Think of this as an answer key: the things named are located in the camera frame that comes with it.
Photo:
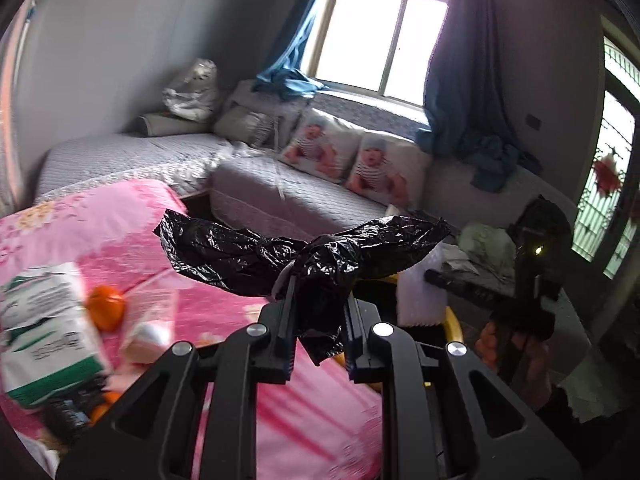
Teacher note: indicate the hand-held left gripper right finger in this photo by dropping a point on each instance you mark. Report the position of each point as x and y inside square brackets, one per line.
[357, 340]

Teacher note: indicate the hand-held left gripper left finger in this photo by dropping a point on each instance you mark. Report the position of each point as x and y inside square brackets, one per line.
[280, 330]

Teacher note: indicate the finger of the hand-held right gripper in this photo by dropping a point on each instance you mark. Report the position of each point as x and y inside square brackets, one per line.
[460, 282]

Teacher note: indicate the yellow bin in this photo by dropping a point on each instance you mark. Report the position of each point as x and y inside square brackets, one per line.
[452, 322]

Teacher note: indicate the white plastic sheet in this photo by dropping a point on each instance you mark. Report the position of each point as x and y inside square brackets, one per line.
[420, 290]

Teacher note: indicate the black plastic bag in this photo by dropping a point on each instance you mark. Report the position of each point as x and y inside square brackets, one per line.
[240, 255]

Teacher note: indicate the orange fruit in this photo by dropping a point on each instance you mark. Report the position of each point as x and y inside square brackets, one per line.
[105, 307]

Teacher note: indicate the person's right hand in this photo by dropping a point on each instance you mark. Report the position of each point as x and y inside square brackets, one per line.
[535, 365]

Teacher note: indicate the pale green clothes pile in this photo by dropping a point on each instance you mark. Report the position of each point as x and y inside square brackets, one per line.
[480, 247]

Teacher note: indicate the blue clothing pile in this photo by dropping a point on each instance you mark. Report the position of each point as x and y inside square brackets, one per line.
[492, 160]

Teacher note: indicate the red door decoration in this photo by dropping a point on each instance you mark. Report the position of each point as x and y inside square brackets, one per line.
[607, 172]

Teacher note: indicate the grey quilted sofa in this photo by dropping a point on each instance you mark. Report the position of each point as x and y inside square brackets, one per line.
[280, 195]

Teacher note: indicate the baby print pillow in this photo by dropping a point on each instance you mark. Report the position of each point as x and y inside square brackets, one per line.
[320, 145]
[385, 170]

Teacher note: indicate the glass door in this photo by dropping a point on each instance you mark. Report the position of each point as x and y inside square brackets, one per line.
[615, 125]

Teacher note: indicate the pink floral blanket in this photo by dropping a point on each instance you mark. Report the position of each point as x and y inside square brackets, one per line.
[125, 230]

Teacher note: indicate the small orange peel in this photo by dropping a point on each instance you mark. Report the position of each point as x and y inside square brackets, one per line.
[100, 410]

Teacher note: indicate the grey cushion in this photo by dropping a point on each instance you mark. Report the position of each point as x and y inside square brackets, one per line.
[242, 127]

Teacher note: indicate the dark blue curtain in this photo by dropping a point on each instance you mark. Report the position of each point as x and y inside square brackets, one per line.
[470, 60]

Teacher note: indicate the grey quilted mattress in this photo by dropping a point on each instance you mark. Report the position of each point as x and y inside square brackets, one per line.
[130, 160]

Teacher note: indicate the black wrapper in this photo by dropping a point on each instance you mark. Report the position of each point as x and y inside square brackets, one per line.
[67, 417]

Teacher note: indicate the grey bolster pillow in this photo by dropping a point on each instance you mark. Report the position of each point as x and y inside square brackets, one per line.
[170, 125]

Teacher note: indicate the green and white packet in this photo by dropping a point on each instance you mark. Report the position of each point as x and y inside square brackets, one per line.
[45, 330]

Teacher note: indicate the window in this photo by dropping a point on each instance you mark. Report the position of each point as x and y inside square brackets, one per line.
[360, 40]

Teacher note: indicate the light blue curtain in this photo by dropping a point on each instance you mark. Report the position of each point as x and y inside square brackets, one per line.
[300, 50]

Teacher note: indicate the wall socket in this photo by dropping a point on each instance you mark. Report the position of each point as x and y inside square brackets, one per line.
[534, 121]

